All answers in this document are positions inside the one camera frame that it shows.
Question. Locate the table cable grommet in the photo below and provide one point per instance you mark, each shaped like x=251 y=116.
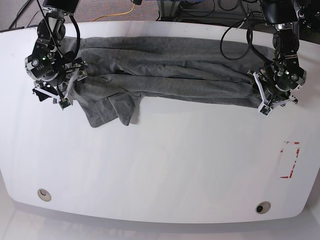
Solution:
x=44 y=195
x=263 y=207

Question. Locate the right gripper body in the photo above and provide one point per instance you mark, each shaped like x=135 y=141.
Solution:
x=57 y=73

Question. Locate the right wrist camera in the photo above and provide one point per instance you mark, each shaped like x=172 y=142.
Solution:
x=64 y=103

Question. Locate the aluminium frame stand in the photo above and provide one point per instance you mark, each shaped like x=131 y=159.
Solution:
x=168 y=10

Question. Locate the left table cable grommet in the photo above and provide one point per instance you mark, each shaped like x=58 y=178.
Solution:
x=44 y=195

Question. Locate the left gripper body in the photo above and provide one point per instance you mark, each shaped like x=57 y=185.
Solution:
x=270 y=102

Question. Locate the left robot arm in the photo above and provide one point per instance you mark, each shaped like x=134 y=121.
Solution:
x=282 y=75

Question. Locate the grey t-shirt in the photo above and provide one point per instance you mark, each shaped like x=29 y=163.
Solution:
x=122 y=70

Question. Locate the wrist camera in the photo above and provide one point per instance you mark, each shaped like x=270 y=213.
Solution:
x=265 y=110
x=64 y=103

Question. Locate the right table cable grommet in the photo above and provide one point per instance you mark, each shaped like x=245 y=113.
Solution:
x=263 y=207

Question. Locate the red tape rectangle marking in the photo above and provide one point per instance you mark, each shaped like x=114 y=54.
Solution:
x=288 y=158

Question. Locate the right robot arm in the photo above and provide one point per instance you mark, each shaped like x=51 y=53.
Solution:
x=51 y=31

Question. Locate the white power strip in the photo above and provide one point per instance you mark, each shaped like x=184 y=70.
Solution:
x=300 y=14

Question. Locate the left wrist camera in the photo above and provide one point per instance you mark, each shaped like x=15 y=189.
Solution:
x=265 y=110

